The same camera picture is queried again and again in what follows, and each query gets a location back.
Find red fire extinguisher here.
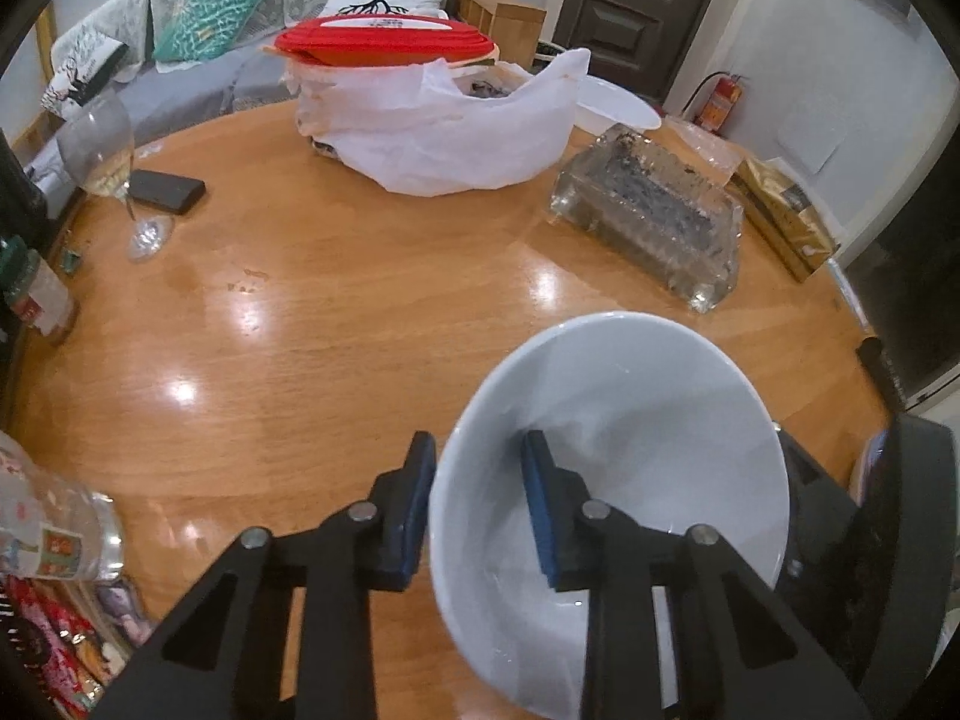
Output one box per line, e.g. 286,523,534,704
686,73,747,132

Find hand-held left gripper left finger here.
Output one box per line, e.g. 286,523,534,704
90,431,437,720

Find dark brown cylinder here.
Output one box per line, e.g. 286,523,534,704
857,336,905,413

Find white plastic bag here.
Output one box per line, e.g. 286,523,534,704
283,47,590,197

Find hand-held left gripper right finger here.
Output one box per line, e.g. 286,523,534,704
521,430,875,720

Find glass ashtray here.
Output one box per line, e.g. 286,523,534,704
550,124,743,314

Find red-lidded container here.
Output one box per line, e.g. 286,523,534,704
274,13,500,67

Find black phone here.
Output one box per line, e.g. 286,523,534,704
129,170,206,211

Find grey sofa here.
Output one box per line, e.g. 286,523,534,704
34,0,473,166

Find wooden side table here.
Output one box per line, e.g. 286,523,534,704
457,0,548,61

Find white disposable bowl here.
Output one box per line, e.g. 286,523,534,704
574,73,662,132

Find pile of snack packets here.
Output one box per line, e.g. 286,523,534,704
0,577,155,720

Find teal leaf-print pillow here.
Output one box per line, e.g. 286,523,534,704
152,0,275,65

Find clear plastic lid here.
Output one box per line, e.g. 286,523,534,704
664,116,740,166

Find green-capped spice jar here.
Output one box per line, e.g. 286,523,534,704
0,236,80,346

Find dark brown door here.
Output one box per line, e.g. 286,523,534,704
555,0,740,102

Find white wall panel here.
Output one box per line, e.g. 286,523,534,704
780,86,856,170

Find white ceramic bowl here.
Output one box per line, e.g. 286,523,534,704
429,311,790,720

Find white branch-print pillow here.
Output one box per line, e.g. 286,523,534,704
41,37,128,117

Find tall printed glass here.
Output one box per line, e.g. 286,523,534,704
0,431,125,582

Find wine glass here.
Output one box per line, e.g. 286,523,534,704
58,86,175,262

